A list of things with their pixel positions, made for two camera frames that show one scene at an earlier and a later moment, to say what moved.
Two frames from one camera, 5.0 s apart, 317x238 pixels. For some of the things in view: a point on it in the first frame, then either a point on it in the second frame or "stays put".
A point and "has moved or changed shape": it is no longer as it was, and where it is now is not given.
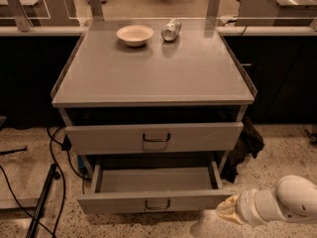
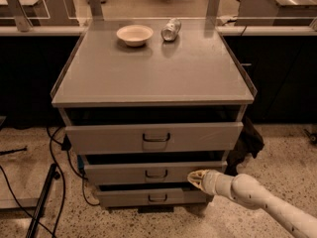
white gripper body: [247, 206] -> [209, 181]
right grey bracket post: [213, 9] stays put
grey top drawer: [155, 138] stays put
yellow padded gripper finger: [228, 209] -> [196, 177]
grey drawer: [154, 190] has moved or changed shape
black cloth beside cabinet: [250, 142] stays put
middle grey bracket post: [95, 5] stays put
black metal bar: [52, 175] stays put
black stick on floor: [12, 151] stays put
